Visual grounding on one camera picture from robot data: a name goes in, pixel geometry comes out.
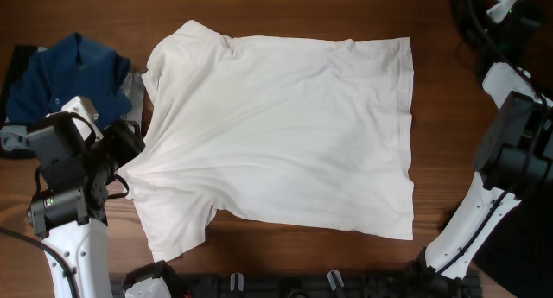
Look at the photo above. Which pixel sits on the white t-shirt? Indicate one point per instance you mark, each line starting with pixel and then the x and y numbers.
pixel 281 130

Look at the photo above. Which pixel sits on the light grey folded garment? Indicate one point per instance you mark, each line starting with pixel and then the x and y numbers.
pixel 134 90

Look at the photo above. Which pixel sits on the blue polo shirt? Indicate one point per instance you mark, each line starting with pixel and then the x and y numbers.
pixel 74 66

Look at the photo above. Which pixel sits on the black garment right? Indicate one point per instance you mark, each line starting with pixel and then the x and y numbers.
pixel 509 239

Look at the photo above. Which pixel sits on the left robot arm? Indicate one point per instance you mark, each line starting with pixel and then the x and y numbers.
pixel 69 216

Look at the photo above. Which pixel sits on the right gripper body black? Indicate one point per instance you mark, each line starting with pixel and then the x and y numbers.
pixel 468 9

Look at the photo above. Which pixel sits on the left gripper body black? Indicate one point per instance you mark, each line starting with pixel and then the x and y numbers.
pixel 120 148

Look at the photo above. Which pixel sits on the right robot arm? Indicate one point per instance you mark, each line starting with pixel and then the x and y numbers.
pixel 515 154

